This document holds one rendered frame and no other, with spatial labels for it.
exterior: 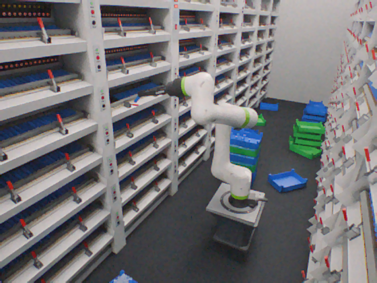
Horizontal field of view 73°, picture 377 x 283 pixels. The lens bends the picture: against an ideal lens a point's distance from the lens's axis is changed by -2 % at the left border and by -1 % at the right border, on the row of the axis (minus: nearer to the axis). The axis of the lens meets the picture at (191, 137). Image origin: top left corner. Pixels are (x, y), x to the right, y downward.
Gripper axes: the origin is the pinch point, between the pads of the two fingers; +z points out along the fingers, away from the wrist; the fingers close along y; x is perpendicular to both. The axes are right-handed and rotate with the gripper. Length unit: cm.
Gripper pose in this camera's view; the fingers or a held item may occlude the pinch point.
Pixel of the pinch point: (144, 92)
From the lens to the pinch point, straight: 140.7
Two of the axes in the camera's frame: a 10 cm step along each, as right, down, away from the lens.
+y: -4.6, 3.8, -8.0
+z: -8.6, 0.2, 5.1
